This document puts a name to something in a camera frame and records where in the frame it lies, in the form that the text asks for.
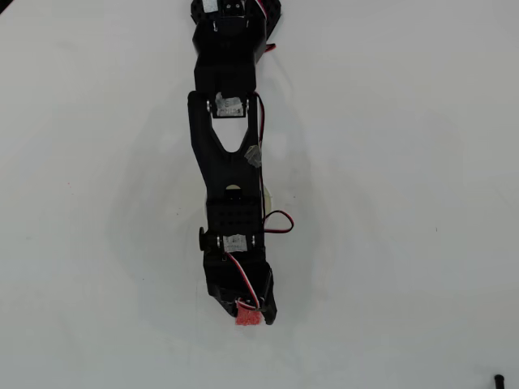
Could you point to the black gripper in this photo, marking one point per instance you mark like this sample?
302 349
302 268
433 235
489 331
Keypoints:
271 309

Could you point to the red foam cube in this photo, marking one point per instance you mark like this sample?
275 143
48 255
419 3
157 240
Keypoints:
248 319

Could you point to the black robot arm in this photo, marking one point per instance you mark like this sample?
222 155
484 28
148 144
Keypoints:
227 170

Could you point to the tan paper cup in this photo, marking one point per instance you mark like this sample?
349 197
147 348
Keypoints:
269 200

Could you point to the black cylindrical post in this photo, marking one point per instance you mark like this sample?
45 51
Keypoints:
499 383

